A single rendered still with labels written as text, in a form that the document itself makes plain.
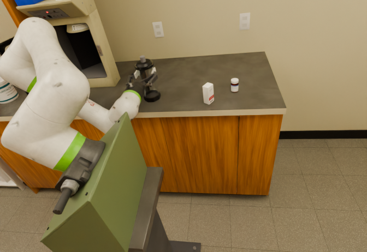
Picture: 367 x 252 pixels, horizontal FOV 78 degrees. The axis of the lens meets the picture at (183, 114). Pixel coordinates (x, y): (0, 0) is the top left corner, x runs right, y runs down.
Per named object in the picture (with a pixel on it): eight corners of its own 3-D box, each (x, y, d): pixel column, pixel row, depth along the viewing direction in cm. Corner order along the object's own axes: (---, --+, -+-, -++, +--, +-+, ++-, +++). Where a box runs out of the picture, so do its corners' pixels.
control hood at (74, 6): (38, 20, 132) (29, 1, 126) (89, 14, 126) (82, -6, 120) (25, 27, 123) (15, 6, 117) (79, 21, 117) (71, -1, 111)
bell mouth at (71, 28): (75, 24, 150) (71, 16, 147) (100, 22, 147) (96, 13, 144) (61, 34, 137) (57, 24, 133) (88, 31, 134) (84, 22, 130)
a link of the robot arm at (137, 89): (125, 107, 111) (143, 107, 109) (118, 87, 103) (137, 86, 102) (129, 100, 115) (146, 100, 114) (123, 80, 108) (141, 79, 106)
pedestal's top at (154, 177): (145, 254, 73) (142, 249, 70) (57, 246, 78) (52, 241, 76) (164, 172, 97) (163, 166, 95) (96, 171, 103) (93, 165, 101)
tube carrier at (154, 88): (146, 91, 142) (137, 60, 129) (162, 90, 140) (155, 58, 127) (141, 101, 134) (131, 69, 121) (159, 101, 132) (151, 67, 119)
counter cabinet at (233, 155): (71, 142, 261) (28, 72, 206) (255, 140, 226) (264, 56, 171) (35, 193, 209) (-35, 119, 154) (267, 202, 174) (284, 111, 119)
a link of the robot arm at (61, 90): (60, 71, 53) (25, 4, 84) (24, 124, 55) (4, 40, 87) (105, 91, 63) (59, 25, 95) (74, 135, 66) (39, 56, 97)
